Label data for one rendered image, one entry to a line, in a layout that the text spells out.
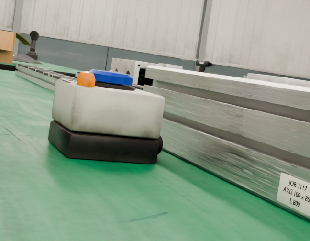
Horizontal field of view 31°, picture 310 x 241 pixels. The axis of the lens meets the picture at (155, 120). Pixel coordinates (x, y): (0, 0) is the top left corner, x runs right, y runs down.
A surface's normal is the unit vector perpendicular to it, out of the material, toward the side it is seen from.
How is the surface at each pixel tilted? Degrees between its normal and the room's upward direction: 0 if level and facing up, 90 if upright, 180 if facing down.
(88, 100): 90
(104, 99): 90
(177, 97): 90
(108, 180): 0
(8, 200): 0
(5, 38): 64
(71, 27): 90
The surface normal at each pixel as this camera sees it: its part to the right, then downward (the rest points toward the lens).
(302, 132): -0.91, -0.10
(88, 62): 0.39, 0.15
